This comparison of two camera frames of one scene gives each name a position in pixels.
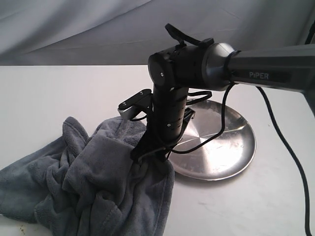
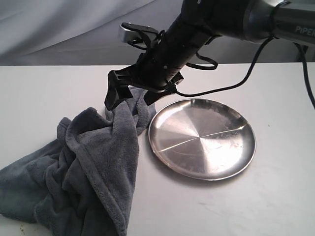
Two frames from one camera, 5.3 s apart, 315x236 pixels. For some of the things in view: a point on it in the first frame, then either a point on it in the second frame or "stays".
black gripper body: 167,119 -> 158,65
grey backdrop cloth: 126,32 stays
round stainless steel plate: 226,156 stays
